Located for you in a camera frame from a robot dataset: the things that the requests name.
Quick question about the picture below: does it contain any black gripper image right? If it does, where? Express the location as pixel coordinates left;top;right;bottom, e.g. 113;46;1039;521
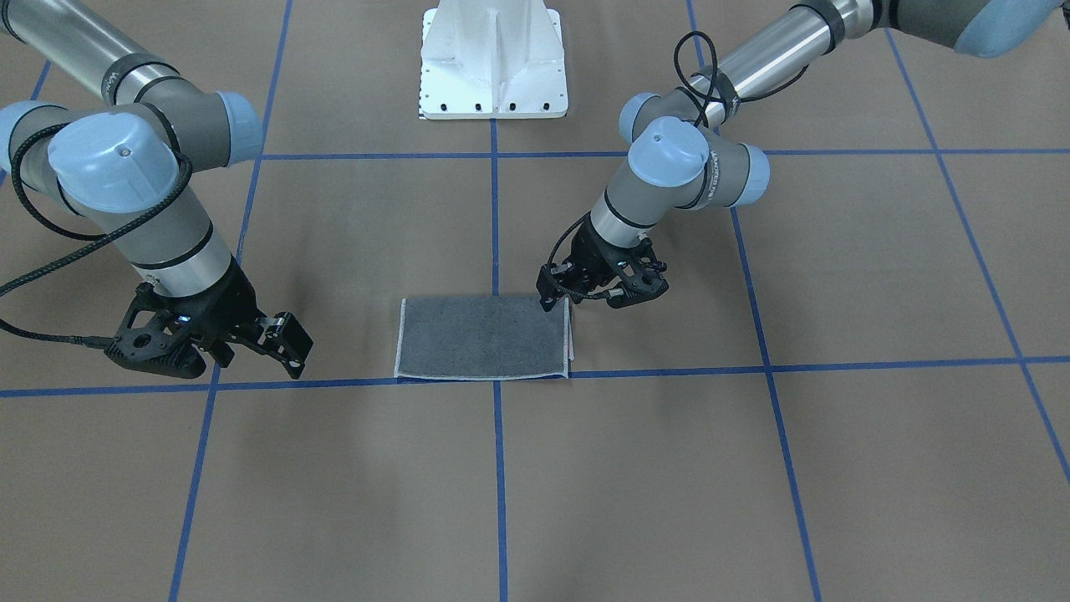
538;220;620;312

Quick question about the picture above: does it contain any black camera mount image right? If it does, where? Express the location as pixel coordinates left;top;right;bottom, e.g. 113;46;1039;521
603;237;669;309

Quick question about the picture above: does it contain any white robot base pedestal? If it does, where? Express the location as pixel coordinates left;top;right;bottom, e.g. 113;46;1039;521
418;1;569;120

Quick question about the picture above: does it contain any black camera mount image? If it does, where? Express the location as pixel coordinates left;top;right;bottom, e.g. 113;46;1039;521
104;283;207;380
603;237;669;309

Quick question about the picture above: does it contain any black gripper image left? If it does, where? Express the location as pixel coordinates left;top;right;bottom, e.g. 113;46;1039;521
165;259;314;380

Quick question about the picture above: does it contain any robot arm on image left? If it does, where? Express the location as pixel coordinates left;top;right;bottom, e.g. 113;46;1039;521
3;1;314;380

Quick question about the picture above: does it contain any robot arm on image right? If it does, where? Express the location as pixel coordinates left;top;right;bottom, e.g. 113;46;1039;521
538;1;1067;311

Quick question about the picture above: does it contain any pink and grey towel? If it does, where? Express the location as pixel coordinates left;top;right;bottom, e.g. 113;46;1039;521
394;296;574;381

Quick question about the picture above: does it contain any black cable image right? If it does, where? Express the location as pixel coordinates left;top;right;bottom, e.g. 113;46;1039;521
545;7;838;264

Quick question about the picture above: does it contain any black camera mount image left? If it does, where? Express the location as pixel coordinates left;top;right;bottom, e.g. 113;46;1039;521
104;283;207;380

